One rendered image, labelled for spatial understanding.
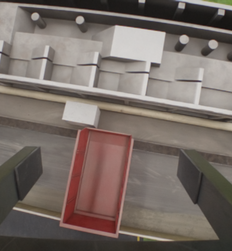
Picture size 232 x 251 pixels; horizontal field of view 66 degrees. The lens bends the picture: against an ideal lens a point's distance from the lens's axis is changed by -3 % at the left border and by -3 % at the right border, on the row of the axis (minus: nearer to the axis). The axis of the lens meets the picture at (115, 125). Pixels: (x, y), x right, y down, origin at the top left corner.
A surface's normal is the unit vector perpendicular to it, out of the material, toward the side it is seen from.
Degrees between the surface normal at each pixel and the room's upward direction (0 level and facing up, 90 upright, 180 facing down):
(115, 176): 0
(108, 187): 0
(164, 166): 0
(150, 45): 10
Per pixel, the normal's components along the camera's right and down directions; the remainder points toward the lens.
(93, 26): -0.06, 0.00
